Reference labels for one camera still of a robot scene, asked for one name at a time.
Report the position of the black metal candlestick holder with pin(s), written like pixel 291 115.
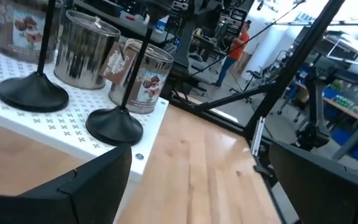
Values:
pixel 114 127
pixel 33 95

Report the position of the tin can with flower label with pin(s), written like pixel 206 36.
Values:
pixel 26 31

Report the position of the tin can with brown tag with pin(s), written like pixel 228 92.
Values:
pixel 149 87

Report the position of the person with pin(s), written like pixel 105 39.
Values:
pixel 238 46

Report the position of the background black robot arm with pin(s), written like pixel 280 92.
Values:
pixel 315 109

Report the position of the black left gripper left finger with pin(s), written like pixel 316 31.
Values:
pixel 82 193

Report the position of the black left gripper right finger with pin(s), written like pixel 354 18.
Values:
pixel 328 193

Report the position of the plain silver lidded tin can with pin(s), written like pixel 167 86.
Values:
pixel 82 53

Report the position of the black office chair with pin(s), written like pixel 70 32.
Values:
pixel 256 84

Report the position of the white perforated metal shelf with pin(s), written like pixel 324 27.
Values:
pixel 57 127

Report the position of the silver metal bracket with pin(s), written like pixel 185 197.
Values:
pixel 257 137

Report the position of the black aluminium table frame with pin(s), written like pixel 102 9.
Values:
pixel 295 62

